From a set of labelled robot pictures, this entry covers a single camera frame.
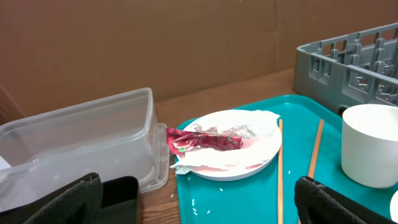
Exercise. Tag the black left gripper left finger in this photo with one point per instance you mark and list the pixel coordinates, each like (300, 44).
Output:
(76, 202)

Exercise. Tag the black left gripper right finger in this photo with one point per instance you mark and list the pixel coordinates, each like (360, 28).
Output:
(319, 204)

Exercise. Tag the wooden chopstick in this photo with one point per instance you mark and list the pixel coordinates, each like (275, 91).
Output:
(280, 187)
(313, 162)

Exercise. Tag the small white pink plate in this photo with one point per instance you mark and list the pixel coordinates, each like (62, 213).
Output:
(394, 207)

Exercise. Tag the white napkin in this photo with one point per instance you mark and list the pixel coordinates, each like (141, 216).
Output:
(212, 132)

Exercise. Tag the white paper cup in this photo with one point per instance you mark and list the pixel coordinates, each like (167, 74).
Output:
(369, 145)

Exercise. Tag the large white pink plate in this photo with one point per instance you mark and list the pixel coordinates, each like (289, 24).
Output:
(261, 139)

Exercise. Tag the red snack wrapper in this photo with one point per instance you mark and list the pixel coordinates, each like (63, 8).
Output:
(180, 141)

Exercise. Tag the clear plastic waste bin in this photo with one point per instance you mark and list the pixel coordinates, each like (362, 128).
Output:
(116, 136)

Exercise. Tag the grey dishwasher rack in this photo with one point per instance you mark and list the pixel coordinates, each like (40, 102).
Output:
(349, 70)

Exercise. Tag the teal plastic tray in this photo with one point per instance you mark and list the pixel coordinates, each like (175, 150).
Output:
(254, 199)

